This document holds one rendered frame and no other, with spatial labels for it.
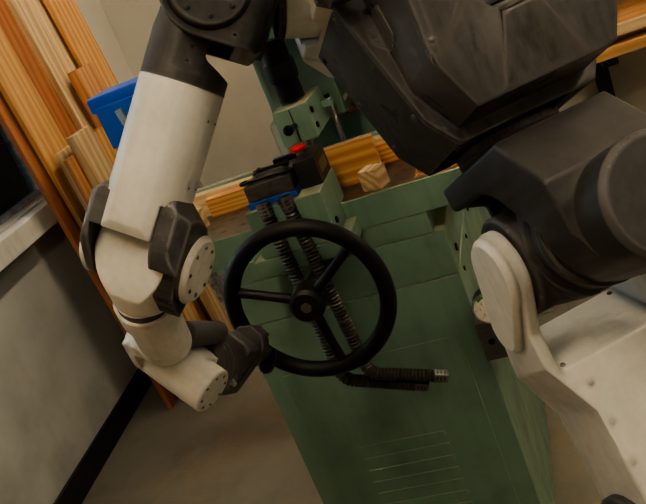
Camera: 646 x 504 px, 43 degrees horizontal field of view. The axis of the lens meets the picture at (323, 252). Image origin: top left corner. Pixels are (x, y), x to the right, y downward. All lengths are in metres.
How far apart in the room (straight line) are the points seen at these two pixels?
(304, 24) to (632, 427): 0.53
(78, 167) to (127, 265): 2.00
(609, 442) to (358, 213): 0.71
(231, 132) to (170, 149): 3.31
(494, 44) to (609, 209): 0.18
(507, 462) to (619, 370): 0.84
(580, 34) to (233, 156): 3.47
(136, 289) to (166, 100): 0.20
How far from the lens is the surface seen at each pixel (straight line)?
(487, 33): 0.76
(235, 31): 0.82
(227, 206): 1.70
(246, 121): 4.12
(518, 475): 1.75
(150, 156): 0.85
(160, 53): 0.86
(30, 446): 2.75
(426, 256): 1.49
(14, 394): 2.74
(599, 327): 0.94
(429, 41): 0.74
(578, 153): 0.76
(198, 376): 1.10
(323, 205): 1.37
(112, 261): 0.91
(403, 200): 1.45
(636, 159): 0.71
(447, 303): 1.53
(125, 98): 2.36
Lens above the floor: 1.33
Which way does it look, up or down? 20 degrees down
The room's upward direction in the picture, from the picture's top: 22 degrees counter-clockwise
